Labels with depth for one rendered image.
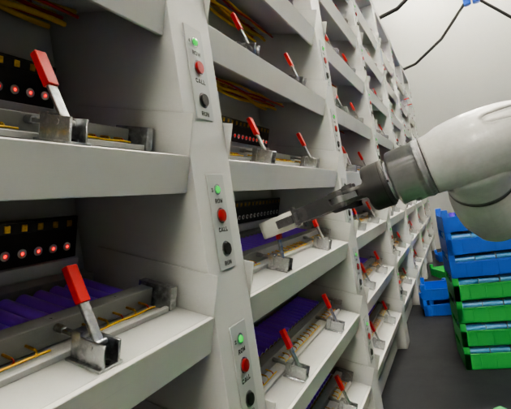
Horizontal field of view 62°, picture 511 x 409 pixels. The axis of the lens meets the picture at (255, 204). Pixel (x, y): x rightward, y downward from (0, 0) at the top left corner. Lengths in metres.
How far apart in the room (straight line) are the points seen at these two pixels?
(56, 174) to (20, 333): 0.14
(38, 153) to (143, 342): 0.21
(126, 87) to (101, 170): 0.20
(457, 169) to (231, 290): 0.35
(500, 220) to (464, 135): 0.18
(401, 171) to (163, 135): 0.35
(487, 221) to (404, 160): 0.18
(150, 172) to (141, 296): 0.15
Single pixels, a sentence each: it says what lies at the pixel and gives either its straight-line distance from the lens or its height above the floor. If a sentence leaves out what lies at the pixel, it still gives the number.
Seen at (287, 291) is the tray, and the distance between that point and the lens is 0.75.
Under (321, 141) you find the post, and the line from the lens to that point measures 1.18.
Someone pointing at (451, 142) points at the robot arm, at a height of 0.71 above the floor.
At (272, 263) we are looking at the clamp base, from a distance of 0.77.
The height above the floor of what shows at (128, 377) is 0.53.
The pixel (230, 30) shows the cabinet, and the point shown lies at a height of 1.15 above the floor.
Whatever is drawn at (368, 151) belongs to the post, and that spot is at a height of 0.83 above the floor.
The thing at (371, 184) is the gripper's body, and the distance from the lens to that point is 0.68.
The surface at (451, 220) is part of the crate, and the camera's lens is 1.63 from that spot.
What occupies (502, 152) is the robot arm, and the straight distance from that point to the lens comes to 0.66.
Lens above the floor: 0.65
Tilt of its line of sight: 1 degrees up
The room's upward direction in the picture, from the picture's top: 9 degrees counter-clockwise
